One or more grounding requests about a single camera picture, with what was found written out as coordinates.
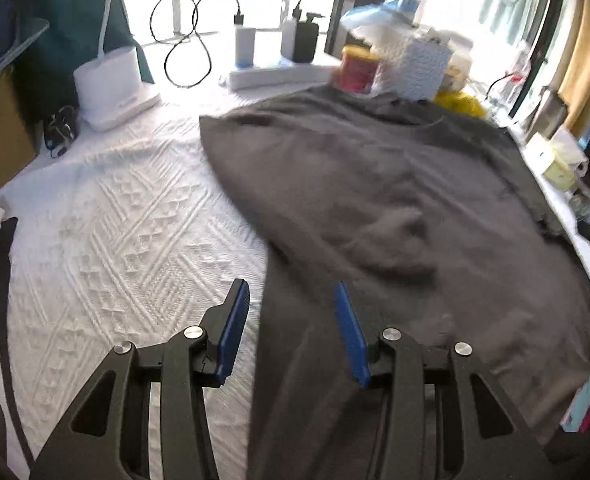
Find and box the yellow snack bag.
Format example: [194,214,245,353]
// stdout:
[435,87,488,118]

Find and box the clear snack jar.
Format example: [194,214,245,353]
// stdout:
[447,32,476,91]

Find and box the dark teal curtain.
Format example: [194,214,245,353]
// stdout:
[12,0,156,111]

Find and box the black charging cable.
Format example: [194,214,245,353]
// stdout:
[150,0,246,87]

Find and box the black fabric strip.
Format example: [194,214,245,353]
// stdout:
[0,216,36,466]

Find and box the red tin can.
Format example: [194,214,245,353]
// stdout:
[331,45,382,95]

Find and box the slim white plug adapter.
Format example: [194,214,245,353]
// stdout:
[280,17,298,61]

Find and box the blue face mask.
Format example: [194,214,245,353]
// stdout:
[339,0,421,31]

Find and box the yellow curtain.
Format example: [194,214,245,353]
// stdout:
[550,0,590,111]

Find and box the person's dark clothing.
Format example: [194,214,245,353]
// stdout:
[545,395,590,468]

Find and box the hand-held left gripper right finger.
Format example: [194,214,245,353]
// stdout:
[334,281,558,480]

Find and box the white charger block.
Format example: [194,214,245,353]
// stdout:
[234,25,257,70]

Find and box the thin black cable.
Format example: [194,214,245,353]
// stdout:
[485,72,526,107]

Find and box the white desk lamp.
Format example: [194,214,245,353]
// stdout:
[73,0,162,132]

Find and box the white perforated basket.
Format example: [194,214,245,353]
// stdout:
[375,35,453,103]

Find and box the white power strip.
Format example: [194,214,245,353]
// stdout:
[229,57,341,92]

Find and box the black charger block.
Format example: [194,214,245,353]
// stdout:
[293,12,323,64]

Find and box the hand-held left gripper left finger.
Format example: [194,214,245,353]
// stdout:
[29,278,251,480]

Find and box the grey printed t-shirt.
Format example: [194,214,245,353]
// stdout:
[199,84,590,480]

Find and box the cardboard box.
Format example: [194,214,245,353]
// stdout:
[0,67,38,201]

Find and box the yellow tissue box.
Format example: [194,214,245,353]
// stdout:
[525,132,590,195]

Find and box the hanging teal towel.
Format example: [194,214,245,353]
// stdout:
[477,0,538,46]

